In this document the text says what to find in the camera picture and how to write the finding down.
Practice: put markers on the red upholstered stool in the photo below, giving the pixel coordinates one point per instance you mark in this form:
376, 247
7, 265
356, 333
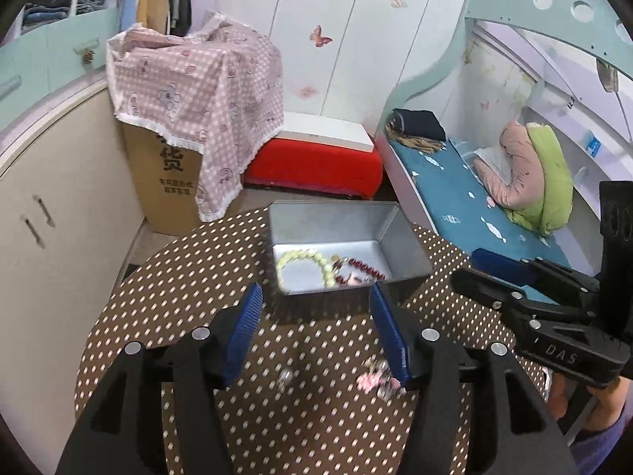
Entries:
316, 163

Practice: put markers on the clear glass bead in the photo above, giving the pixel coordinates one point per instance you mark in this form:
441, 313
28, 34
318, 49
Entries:
285, 378

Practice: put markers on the brown hanging toy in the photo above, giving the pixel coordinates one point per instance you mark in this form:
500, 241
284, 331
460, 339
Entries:
608, 76

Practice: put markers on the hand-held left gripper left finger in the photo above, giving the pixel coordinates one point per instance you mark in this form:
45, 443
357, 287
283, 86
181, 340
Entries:
243, 329

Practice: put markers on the brown cardboard box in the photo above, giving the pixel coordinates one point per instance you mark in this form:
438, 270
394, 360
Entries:
163, 188

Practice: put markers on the brown polka dot tablecloth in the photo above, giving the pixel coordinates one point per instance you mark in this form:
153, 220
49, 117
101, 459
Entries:
306, 430

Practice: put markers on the green blanket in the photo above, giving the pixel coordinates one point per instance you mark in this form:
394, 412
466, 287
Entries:
549, 183

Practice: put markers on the small blue box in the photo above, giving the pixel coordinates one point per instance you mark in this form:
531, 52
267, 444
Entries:
592, 144

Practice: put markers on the pale pink flower sticker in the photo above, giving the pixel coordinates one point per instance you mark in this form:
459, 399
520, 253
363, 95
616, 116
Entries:
307, 91

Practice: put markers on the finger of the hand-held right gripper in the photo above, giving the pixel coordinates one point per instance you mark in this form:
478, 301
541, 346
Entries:
487, 287
499, 263

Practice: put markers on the white flat board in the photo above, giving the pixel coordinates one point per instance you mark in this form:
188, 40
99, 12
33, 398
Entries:
321, 128

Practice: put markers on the person's right hand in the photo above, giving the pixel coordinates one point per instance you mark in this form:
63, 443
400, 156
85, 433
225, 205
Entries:
607, 401

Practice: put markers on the white wardrobe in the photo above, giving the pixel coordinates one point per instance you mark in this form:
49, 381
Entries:
346, 34

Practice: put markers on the beige cabinet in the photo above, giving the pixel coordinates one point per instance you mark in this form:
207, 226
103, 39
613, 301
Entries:
64, 198

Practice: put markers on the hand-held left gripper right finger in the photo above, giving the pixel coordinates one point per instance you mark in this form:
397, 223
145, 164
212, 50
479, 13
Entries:
390, 336

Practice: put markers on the folded blue clothes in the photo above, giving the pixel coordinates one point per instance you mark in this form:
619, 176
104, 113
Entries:
47, 15

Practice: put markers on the blue fish print mattress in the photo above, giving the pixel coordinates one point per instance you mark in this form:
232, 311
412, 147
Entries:
445, 198

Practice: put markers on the teal bed frame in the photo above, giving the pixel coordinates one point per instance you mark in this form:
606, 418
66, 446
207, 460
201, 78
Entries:
425, 74

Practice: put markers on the white pillow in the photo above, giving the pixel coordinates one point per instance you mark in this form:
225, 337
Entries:
489, 158

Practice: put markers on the teal drawer unit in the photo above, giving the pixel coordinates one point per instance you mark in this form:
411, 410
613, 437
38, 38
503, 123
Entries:
49, 54

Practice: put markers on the silver metal tin box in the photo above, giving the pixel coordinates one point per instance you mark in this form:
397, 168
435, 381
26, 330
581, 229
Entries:
321, 227

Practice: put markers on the tan fringed scarf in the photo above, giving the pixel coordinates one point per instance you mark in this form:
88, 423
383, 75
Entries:
420, 145

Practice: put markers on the dark folded garment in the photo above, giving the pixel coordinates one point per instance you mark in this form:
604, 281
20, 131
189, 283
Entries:
420, 123

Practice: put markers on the person's right forearm purple sleeve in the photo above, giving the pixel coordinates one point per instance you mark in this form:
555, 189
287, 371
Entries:
606, 448

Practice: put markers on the pink flower hair clip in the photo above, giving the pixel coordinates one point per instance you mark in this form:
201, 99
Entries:
371, 380

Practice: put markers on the pink butterfly sticker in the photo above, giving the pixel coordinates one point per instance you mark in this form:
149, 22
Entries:
321, 35

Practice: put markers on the pink pillow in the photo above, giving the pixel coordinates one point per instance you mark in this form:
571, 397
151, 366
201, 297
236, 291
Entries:
514, 158

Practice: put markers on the brown drawer knob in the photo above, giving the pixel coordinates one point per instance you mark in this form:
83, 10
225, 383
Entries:
89, 55

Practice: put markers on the pink checked cloth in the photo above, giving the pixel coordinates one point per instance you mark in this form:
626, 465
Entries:
198, 89

